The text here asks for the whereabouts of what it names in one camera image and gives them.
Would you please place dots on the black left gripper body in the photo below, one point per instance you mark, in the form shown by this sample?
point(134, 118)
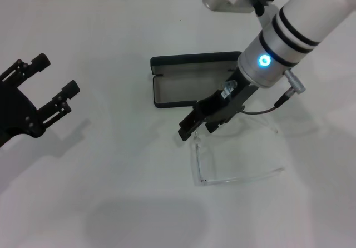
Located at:
point(16, 111)

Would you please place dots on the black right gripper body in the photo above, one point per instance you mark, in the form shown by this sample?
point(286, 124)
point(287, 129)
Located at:
point(214, 106)

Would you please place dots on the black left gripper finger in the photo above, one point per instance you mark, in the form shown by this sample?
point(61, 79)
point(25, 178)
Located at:
point(39, 61)
point(71, 91)

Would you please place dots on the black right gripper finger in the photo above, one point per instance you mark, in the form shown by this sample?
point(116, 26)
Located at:
point(214, 126)
point(189, 128)

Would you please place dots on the clear white glasses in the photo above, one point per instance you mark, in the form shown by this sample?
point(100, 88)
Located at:
point(236, 159)

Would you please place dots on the black glasses case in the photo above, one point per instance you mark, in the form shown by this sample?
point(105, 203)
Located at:
point(172, 92)

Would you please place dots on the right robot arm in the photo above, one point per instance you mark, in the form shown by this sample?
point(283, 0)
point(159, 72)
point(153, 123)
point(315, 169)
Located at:
point(306, 17)

